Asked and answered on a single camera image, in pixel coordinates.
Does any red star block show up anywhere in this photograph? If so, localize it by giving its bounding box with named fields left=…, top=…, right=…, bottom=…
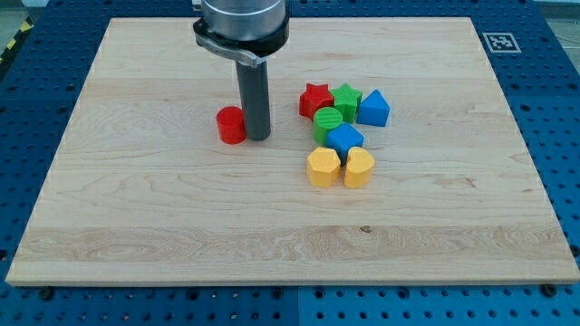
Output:
left=299, top=83, right=334, bottom=120

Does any green star block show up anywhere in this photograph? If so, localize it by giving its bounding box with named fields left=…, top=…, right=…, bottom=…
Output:
left=330, top=83, right=363, bottom=123

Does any yellow hexagon block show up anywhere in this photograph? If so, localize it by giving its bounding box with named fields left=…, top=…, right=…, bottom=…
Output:
left=306, top=147, right=341, bottom=187

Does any green cylinder block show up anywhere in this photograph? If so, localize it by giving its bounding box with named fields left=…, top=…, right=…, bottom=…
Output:
left=313, top=107, right=343, bottom=146

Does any blue cube block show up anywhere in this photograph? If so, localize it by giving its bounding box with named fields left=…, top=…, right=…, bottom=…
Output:
left=326, top=122, right=364, bottom=166

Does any yellow heart block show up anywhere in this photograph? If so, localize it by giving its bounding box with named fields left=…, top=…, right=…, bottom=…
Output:
left=343, top=147, right=375, bottom=188

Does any red cylinder block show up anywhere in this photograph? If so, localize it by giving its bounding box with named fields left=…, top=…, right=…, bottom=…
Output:
left=216, top=106, right=247, bottom=145

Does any grey cylindrical pointer rod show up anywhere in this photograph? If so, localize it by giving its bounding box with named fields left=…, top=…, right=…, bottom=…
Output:
left=236, top=62, right=271, bottom=141

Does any blue triangle block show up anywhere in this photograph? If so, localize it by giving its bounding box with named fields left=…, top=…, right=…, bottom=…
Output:
left=356, top=90, right=391, bottom=127

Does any light wooden board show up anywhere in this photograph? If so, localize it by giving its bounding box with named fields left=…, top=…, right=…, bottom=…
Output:
left=5, top=16, right=580, bottom=288

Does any white fiducial marker tag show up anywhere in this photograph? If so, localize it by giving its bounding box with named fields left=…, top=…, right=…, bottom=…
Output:
left=483, top=32, right=521, bottom=53

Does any black bolt front left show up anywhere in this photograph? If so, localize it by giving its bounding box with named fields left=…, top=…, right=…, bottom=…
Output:
left=38, top=286, right=54, bottom=301

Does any black bolt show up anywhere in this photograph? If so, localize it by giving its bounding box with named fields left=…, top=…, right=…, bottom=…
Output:
left=540, top=283, right=557, bottom=298
left=38, top=286, right=54, bottom=301

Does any black bolt front right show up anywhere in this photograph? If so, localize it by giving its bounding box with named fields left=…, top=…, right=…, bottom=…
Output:
left=540, top=283, right=557, bottom=298

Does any yellow black hazard tape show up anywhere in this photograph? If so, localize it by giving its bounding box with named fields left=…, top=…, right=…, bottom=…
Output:
left=1, top=16, right=34, bottom=65

